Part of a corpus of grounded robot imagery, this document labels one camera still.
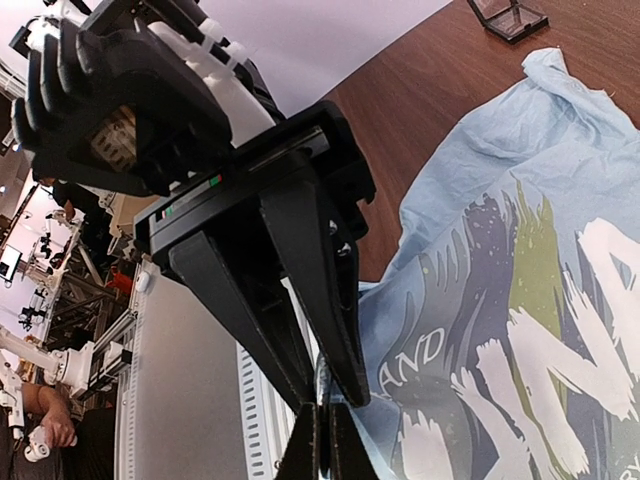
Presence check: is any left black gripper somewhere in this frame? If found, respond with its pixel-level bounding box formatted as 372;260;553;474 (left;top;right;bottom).
135;101;376;412

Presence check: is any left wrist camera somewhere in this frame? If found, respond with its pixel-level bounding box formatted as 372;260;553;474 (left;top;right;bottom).
12;20;233;197

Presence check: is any person in black shirt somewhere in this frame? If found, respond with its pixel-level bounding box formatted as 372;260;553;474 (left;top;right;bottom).
1;383;116;480

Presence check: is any light blue printed t-shirt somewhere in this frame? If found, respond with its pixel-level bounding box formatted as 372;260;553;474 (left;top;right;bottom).
353;48;639;479

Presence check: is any black open brooch case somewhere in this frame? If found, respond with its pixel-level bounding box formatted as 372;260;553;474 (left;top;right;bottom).
467;0;549;45

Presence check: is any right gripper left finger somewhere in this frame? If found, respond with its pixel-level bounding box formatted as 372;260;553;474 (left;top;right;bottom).
274;403;320;480

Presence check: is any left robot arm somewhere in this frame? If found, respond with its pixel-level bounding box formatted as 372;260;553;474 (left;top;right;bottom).
12;1;376;409

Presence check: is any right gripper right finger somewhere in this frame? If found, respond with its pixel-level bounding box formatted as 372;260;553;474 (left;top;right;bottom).
329;403;379;480

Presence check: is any aluminium front rail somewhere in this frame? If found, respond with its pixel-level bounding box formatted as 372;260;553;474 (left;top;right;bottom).
114;262;294;479

